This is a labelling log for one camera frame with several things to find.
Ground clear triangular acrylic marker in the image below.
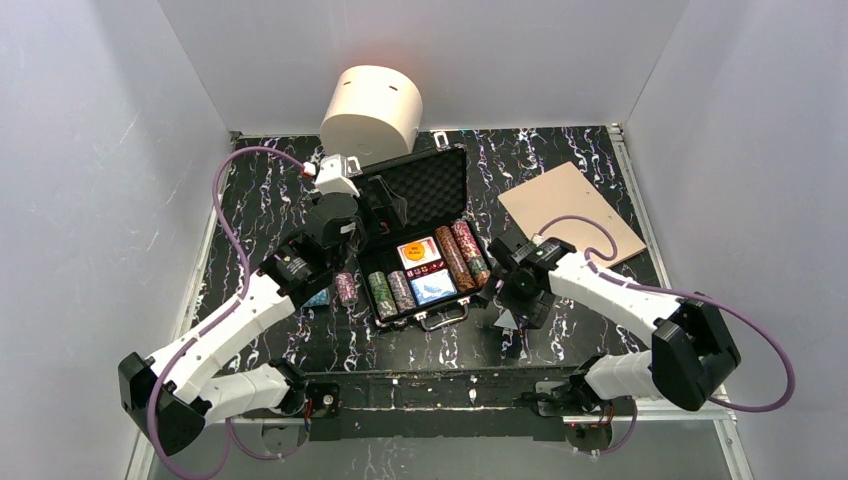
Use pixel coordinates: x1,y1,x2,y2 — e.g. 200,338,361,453
494,311,519,330

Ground pink chip stack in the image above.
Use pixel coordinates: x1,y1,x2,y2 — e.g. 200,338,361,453
334,272,358,307

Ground blue card deck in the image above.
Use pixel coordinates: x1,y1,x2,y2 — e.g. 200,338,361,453
410,269,458,305

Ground yellow big blind button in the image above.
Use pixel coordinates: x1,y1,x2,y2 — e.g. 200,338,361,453
403,242,427,261

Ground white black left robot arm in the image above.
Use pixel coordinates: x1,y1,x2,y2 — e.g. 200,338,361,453
118,155,408,458

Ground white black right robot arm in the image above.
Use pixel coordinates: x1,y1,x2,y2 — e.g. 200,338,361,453
484,228,741,411

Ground red white chip stack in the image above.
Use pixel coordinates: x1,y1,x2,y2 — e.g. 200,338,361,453
451,220,491,287

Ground black poker chip case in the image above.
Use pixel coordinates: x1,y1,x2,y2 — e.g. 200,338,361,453
353,143,492,331

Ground red card deck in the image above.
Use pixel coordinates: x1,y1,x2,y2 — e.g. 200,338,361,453
397,237,442,270

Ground red dice in case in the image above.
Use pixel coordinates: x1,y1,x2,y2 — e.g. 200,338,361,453
405,260,447,280

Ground light blue chip stack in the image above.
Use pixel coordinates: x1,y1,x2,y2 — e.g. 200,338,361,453
303,289,331,308

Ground blue orange chip stack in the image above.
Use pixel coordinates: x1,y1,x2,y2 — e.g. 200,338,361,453
387,270,417,312

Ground green chip stack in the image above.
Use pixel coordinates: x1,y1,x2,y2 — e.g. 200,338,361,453
367,271,398,320

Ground beige rectangular board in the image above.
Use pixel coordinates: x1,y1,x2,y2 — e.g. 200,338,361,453
498,163,646,267

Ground white cylindrical lamp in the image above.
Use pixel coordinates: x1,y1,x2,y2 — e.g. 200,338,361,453
320,65,423,166

